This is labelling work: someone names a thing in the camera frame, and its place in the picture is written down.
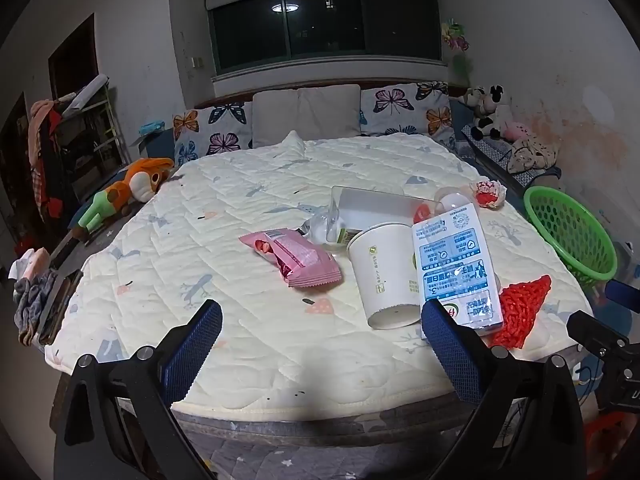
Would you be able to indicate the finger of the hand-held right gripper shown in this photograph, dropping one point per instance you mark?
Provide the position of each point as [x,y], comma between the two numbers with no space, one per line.
[625,294]
[592,330]

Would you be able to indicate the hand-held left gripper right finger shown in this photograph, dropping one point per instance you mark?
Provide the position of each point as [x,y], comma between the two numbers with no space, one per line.
[452,355]

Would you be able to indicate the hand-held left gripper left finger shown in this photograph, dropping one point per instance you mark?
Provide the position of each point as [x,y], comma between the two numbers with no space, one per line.
[192,350]

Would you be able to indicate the green plastic basket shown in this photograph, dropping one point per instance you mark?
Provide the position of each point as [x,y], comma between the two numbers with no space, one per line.
[575,240]

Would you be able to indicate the red mesh net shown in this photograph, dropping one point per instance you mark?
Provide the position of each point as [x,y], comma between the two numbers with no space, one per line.
[520,305]

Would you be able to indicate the white blue milk carton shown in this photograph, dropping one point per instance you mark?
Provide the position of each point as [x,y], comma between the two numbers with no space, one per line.
[450,260]

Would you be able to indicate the white paper cup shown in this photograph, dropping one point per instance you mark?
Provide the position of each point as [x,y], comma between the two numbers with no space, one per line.
[380,270]

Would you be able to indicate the pink snack packet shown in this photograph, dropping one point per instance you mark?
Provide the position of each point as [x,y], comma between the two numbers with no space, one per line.
[295,257]

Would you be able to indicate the orange red snack packet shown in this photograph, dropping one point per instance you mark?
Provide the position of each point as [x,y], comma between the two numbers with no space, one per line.
[422,211]

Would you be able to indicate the clear plastic bowl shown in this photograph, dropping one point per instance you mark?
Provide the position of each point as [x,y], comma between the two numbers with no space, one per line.
[452,199]

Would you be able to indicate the red white wrapper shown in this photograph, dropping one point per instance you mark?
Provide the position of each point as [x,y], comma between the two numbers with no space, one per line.
[487,192]

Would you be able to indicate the clear plastic tray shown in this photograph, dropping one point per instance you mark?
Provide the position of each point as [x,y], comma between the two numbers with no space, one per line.
[375,205]

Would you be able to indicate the clear plastic wrapper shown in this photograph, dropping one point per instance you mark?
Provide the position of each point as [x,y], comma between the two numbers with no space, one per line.
[320,225]

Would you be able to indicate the red plastic stool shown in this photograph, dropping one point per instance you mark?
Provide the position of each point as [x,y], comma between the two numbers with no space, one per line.
[600,440]

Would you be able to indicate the grey patterned bed sheet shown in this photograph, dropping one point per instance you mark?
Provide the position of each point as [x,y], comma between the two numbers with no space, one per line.
[300,460]

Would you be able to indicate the white quilted bed pad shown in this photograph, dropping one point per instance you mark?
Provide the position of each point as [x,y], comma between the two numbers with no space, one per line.
[240,200]

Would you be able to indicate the beige spotted cloth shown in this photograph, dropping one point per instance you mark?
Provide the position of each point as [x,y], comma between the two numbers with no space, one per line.
[532,155]

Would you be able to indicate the grey cloth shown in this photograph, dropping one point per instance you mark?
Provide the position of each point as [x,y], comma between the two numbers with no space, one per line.
[32,300]

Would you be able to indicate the orange plush toy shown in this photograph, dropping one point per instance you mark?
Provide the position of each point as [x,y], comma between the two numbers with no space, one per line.
[142,180]

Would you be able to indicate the white pink cloth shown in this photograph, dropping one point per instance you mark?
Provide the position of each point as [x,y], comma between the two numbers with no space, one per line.
[30,260]

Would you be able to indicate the pink plush toy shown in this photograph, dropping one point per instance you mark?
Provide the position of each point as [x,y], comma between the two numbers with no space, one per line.
[517,131]

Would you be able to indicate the blue patterned blanket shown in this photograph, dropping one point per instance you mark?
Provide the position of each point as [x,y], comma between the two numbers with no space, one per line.
[492,147]

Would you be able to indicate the small butterfly print pillow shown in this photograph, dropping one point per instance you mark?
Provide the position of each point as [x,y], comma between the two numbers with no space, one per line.
[215,130]

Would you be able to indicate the black white cow plush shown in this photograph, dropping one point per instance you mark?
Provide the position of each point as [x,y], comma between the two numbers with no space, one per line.
[492,110]

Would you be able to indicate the metal shelf rack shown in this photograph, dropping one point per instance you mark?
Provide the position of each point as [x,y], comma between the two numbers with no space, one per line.
[107,125]

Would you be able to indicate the large butterfly print pillow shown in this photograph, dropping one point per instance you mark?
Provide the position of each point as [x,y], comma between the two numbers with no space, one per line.
[400,110]

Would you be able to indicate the beige pillow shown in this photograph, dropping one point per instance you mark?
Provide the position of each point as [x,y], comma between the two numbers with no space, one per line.
[310,115]

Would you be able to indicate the hanging pink red clothes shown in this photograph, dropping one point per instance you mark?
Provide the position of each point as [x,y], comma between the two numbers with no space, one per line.
[42,125]

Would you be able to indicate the white rolled paper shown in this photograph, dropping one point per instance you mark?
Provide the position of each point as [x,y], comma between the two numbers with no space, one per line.
[87,92]

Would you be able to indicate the artificial flower decoration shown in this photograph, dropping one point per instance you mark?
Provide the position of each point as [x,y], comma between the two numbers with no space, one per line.
[455,37]

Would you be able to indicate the dark doorway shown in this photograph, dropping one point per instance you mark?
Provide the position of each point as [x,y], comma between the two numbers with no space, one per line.
[75,60]

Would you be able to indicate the dark window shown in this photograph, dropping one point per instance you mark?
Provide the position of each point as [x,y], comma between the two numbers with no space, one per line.
[325,25]

